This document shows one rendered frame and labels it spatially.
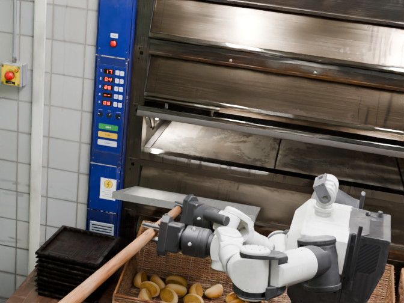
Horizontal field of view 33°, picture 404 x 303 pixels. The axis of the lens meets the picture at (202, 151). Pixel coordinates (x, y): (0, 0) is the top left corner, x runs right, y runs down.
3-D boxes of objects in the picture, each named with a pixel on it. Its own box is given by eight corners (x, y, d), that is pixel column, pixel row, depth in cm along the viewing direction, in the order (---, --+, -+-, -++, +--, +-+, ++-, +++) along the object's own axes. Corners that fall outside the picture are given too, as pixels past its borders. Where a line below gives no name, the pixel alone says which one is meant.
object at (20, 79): (6, 80, 311) (7, 59, 308) (27, 84, 310) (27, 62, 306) (-1, 84, 304) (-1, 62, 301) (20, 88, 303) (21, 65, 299)
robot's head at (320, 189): (341, 192, 210) (330, 171, 209) (339, 203, 202) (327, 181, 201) (322, 200, 213) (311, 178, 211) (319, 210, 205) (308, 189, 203)
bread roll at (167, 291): (168, 307, 296) (175, 311, 300) (177, 294, 297) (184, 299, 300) (156, 296, 303) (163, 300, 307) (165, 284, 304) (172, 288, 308)
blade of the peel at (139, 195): (254, 223, 252) (255, 216, 251) (111, 198, 259) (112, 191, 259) (260, 208, 287) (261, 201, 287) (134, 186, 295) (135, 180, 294)
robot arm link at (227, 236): (211, 254, 201) (217, 266, 188) (215, 225, 201) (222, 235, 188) (232, 257, 202) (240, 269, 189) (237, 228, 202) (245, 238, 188)
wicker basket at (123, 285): (137, 270, 328) (142, 218, 319) (253, 291, 322) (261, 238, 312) (107, 326, 283) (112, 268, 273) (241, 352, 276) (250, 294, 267)
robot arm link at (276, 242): (237, 232, 243) (270, 254, 254) (242, 254, 235) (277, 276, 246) (259, 216, 239) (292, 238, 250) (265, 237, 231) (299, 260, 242)
